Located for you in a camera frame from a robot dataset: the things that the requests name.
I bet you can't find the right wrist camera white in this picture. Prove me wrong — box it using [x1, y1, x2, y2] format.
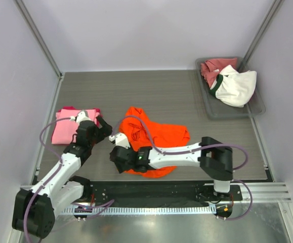
[109, 133, 131, 149]

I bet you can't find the aluminium corner post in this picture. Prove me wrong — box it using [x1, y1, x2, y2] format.
[14, 0, 62, 79]
[243, 0, 285, 63]

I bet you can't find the left aluminium corner post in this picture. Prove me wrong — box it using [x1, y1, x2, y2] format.
[14, 0, 62, 79]

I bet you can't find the right aluminium corner post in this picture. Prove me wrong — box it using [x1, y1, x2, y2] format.
[243, 0, 285, 63]

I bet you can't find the orange t shirt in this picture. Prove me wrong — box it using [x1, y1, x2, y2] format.
[117, 106, 191, 179]

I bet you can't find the dusty red t shirt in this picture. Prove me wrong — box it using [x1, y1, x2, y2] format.
[200, 58, 237, 88]

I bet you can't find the folded light pink t shirt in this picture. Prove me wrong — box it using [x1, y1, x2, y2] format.
[51, 108, 98, 145]

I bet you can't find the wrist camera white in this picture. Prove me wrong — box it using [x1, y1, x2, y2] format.
[75, 110, 99, 124]
[109, 133, 131, 149]

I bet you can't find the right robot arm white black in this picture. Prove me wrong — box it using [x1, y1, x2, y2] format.
[109, 133, 233, 200]

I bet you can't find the slotted cable duct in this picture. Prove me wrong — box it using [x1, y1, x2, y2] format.
[60, 205, 216, 216]

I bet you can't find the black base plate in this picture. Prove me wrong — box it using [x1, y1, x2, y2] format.
[84, 181, 243, 217]

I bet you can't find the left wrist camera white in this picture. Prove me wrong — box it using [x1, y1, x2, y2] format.
[75, 110, 99, 124]

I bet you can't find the white t shirt green collar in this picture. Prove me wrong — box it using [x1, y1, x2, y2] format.
[210, 65, 257, 108]

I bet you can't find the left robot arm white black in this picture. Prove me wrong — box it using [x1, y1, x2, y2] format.
[12, 111, 112, 242]

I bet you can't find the folded magenta t shirt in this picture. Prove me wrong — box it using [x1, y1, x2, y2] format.
[51, 106, 103, 146]

